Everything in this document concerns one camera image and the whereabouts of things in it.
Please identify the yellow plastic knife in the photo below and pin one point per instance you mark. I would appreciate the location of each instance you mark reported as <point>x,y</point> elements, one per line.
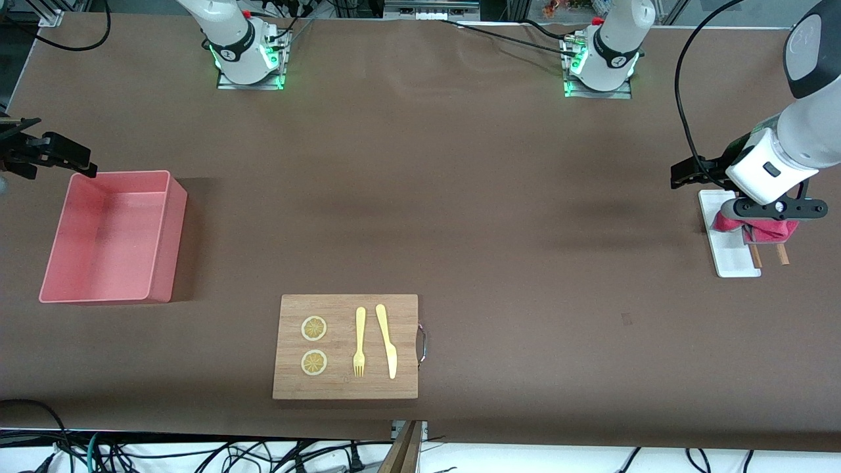
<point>387,341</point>

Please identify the aluminium frame profile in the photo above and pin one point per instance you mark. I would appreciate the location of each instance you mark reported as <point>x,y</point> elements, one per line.
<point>51,13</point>

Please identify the pink fleece cloth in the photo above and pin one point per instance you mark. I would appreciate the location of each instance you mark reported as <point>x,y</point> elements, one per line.
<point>765,231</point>

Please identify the black power plug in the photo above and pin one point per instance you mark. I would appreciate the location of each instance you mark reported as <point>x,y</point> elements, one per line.
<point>356,461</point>

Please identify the yellow plastic fork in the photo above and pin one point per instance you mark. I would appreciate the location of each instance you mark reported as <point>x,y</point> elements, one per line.
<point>360,328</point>

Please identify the small metal bracket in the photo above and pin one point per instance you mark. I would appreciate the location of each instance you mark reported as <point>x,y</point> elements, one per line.
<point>422,428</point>

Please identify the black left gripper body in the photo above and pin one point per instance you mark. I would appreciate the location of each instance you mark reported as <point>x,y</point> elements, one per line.
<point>716,165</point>

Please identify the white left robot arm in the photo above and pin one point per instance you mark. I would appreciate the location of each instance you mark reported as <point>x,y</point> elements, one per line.
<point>815,138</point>

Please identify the white cloth rack base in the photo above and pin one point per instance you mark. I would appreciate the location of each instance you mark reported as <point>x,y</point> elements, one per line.
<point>729,255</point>

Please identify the pink plastic bin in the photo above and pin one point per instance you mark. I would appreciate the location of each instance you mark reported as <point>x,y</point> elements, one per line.
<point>112,249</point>

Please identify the wooden cutting board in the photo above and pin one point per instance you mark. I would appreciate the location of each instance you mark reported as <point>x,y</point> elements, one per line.
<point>341,389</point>

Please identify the grey power strip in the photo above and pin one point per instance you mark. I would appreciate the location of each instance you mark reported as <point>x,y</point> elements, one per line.
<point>430,8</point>

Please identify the lemon slice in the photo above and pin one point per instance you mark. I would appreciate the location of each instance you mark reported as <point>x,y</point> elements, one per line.
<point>314,362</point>
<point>314,328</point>

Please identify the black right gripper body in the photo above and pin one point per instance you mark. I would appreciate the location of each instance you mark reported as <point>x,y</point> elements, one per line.
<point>18,146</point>

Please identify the wooden post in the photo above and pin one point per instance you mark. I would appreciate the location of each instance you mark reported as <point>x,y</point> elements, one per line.
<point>402,456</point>

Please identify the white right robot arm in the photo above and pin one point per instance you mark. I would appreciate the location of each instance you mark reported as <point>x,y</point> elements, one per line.
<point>236,52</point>

